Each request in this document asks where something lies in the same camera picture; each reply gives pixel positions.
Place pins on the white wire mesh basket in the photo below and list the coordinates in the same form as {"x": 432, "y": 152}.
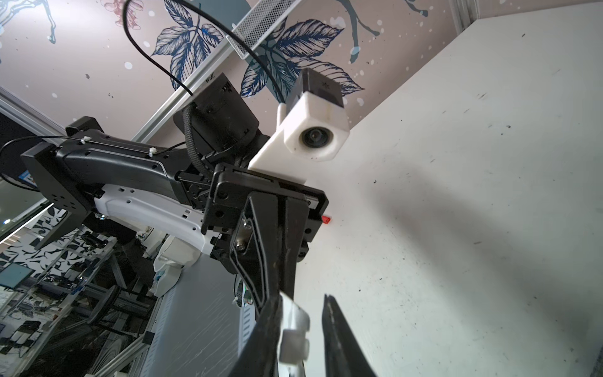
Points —
{"x": 254, "y": 24}

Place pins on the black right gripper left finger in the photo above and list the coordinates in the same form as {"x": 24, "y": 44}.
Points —
{"x": 259, "y": 356}

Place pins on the white battery cover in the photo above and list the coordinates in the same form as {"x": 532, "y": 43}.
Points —
{"x": 293, "y": 346}

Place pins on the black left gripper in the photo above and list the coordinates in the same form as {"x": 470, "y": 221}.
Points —
{"x": 264, "y": 226}

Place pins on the aluminium frame corner post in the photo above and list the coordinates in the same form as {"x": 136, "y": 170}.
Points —
{"x": 464, "y": 13}

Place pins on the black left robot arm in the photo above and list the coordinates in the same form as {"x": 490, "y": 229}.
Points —
{"x": 92, "y": 173}

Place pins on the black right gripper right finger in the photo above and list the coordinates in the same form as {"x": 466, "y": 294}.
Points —
{"x": 342, "y": 353}

